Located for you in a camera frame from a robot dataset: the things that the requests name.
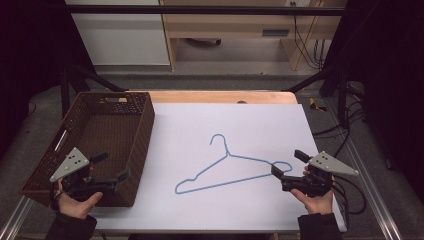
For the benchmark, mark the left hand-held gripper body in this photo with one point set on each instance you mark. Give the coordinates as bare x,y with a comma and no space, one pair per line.
70,163

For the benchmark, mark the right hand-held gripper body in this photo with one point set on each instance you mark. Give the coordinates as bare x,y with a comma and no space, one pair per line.
328,165

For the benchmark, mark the brown wicker basket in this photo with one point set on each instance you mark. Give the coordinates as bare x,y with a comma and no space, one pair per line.
110,130

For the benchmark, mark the person's right hand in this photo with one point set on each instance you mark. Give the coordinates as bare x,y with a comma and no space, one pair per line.
316,204

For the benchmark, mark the person's left hand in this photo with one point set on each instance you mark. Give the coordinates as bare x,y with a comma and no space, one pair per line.
77,205

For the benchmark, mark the yellow and black object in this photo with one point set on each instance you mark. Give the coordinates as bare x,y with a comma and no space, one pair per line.
315,105

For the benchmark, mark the black metal stand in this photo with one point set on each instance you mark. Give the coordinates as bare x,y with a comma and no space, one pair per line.
341,96
83,78

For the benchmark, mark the white table sheet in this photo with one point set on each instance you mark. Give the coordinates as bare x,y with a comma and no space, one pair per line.
200,120

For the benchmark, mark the black curtain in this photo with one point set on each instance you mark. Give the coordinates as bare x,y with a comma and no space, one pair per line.
30,66
390,83

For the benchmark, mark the white cabinet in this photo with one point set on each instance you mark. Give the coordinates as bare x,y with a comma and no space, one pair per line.
120,40

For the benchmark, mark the light wooden desk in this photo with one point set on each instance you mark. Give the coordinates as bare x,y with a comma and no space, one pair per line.
233,26

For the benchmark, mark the black horizontal bar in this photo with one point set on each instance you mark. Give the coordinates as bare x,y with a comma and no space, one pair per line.
200,10

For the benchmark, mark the aluminium frame rail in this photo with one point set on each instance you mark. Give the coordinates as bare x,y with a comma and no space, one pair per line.
13,220
373,193

